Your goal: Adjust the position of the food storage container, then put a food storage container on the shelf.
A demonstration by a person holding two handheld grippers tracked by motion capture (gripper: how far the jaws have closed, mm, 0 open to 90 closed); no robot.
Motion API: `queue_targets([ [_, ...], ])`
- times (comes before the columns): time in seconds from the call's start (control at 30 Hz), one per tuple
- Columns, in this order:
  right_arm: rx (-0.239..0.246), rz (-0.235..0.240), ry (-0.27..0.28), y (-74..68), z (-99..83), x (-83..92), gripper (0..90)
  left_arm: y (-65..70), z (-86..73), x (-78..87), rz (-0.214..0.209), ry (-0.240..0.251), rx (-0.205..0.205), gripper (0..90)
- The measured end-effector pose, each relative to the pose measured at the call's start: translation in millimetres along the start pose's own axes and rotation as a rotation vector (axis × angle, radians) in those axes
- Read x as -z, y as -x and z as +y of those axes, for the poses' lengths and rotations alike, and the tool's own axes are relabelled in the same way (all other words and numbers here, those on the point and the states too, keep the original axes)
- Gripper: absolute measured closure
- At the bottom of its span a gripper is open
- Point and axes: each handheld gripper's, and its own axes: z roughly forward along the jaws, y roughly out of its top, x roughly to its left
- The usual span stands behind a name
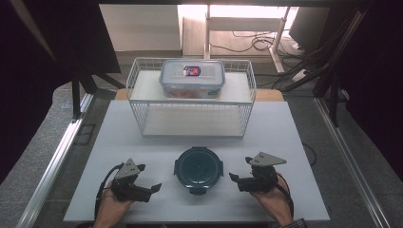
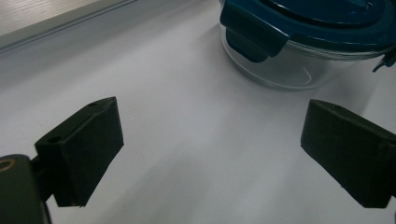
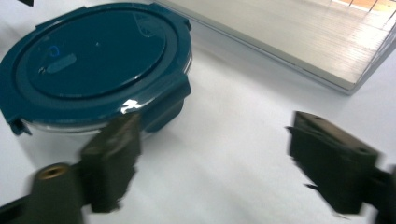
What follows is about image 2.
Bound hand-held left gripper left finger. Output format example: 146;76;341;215
34;96;125;208

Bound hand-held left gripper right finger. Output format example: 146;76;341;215
300;98;396;209

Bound round glass container teal lid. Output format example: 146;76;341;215
219;0;396;92

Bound aluminium rail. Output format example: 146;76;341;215
0;0;138;54

